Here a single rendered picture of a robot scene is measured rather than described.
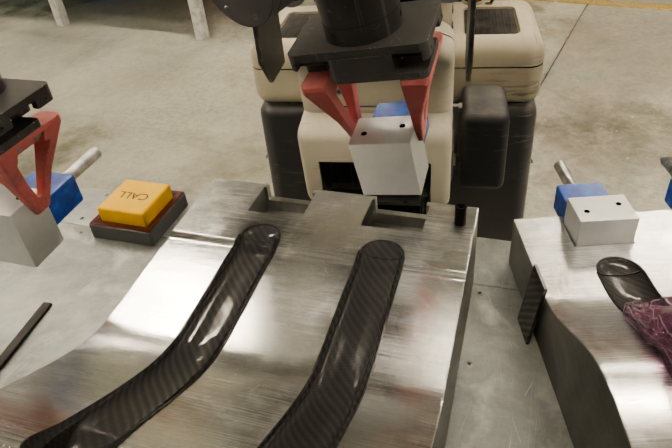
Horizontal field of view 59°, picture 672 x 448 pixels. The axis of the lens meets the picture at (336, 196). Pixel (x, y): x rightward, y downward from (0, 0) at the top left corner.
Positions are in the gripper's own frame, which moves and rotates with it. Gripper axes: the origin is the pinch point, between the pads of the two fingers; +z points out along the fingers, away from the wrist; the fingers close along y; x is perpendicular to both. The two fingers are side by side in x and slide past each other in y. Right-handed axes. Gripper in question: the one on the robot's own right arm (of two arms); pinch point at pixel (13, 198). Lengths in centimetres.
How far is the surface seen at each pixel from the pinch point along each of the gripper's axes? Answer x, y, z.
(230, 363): -6.7, 21.4, 6.4
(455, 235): 9.5, 34.6, 6.0
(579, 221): 14.7, 44.5, 7.0
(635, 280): 11, 49, 10
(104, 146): 148, -128, 97
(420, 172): 10.3, 31.5, 0.6
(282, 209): 13.2, 17.3, 8.6
